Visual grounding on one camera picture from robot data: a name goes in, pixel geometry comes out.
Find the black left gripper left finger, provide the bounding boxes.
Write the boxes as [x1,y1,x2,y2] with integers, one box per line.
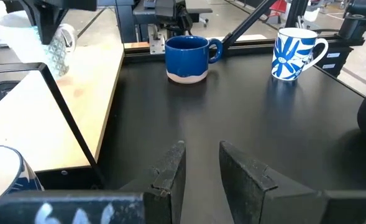
[120,140,187,224]

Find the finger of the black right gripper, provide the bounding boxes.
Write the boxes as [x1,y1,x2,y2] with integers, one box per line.
[32,8,69,46]

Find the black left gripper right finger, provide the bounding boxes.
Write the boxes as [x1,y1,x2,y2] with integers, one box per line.
[219,140,326,224]

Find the white mug teal diamond pattern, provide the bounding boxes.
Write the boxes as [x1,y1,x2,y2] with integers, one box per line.
[0,10,78,80]

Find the dark blue mug white base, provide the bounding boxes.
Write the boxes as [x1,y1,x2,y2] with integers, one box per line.
[164,35,224,85]

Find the white mug blue flower pattern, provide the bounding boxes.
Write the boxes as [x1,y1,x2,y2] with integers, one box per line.
[271,27,329,82]

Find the black table mat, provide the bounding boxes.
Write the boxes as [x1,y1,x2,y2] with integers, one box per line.
[97,54,366,224]

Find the black chair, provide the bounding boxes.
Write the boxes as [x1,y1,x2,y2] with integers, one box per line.
[0,80,21,106]

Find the wooden shelf board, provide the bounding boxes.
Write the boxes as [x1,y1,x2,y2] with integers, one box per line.
[0,40,125,173]

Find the black box white labels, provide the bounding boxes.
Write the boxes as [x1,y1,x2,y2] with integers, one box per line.
[313,46,354,78]

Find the red chair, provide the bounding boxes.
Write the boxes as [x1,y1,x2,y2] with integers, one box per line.
[265,0,288,24]

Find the black metal shelf frame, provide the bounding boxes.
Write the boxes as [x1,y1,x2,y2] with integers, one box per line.
[0,62,106,189]

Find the silver mounting bracket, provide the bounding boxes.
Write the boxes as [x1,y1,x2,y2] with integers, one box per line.
[148,24,167,55]

